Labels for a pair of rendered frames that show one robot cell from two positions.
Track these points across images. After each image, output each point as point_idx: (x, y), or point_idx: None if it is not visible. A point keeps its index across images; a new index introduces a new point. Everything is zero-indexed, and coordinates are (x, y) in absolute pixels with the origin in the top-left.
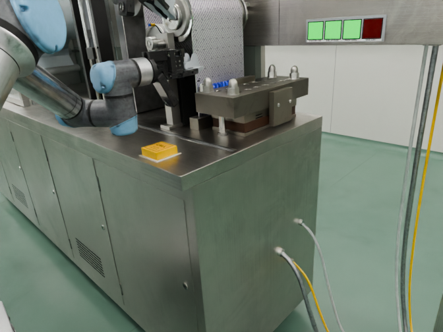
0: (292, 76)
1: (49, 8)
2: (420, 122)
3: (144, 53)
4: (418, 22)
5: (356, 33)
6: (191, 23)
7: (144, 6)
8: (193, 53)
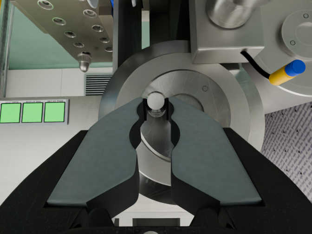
0: (81, 57)
1: None
2: (1, 43)
3: None
4: None
5: (4, 108)
6: (103, 94)
7: (276, 166)
8: (87, 0)
